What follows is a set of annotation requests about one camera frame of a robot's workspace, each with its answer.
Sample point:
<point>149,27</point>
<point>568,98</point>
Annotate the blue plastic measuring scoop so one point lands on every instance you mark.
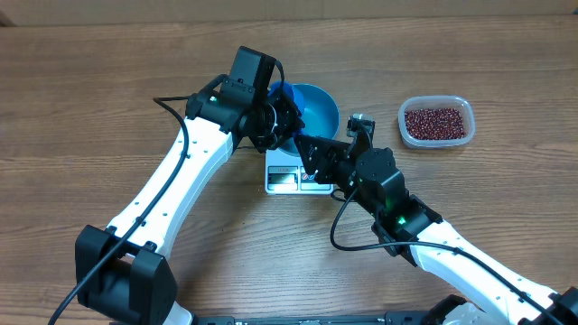
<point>288,105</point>

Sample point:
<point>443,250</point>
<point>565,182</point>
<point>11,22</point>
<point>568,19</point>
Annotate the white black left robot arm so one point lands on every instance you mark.
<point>122,270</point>

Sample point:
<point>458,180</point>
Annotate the white digital kitchen scale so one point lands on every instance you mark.
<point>285,175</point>

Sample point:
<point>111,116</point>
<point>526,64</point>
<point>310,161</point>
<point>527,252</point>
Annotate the red beans in container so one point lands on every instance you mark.
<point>435,124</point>

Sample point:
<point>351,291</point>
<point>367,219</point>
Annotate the teal plastic bowl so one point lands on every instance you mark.
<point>320,113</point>

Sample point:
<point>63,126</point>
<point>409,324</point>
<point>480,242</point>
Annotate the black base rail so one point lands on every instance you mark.
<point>388,318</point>

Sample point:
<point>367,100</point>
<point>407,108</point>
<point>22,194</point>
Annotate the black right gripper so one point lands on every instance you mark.
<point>331,153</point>

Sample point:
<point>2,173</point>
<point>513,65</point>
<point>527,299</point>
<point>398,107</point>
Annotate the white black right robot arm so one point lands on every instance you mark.
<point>406,226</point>

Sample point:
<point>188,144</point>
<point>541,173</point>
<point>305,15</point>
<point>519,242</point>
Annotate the clear plastic bean container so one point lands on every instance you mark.
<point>433,102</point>

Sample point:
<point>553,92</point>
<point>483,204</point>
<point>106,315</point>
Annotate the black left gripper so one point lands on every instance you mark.
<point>294,123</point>

